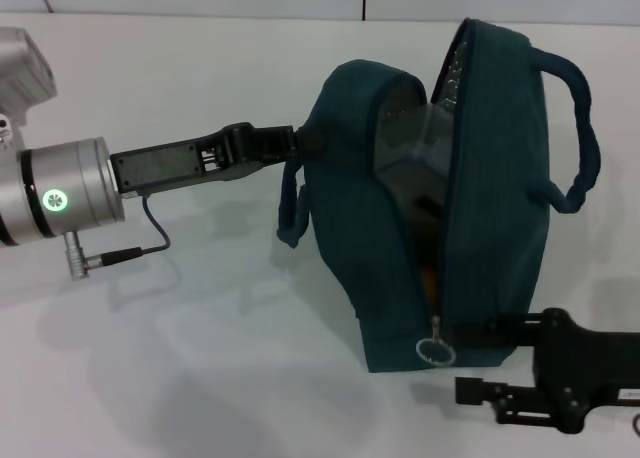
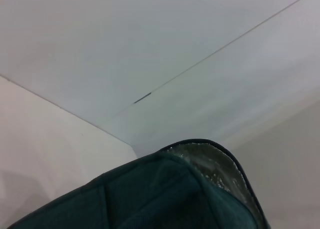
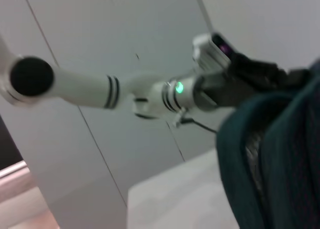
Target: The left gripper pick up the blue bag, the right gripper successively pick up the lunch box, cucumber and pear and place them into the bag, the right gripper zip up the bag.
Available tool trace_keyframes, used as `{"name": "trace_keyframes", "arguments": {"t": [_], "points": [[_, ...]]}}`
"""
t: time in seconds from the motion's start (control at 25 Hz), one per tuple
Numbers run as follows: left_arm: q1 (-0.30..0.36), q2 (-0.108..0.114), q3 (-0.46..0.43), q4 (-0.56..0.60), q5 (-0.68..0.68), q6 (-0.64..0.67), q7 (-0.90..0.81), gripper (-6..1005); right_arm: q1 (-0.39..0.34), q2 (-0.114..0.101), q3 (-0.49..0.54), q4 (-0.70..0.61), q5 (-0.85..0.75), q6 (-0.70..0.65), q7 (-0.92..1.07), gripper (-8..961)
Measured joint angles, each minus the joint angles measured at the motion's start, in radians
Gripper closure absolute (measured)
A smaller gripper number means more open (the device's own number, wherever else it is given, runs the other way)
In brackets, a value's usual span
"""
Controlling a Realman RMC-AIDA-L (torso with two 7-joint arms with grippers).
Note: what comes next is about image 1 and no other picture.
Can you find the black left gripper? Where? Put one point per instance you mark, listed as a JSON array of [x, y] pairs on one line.
[[165, 165]]

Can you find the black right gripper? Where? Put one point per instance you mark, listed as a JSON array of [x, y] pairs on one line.
[[585, 373]]

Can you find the yellow pear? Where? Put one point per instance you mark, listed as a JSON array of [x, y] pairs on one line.
[[431, 283]]

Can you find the clear lunch box blue seal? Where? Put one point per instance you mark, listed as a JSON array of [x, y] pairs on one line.
[[415, 133]]

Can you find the dark teal insulated lunch bag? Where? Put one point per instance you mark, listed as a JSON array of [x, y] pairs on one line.
[[480, 203]]

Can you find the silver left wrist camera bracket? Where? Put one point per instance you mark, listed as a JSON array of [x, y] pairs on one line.
[[20, 88]]

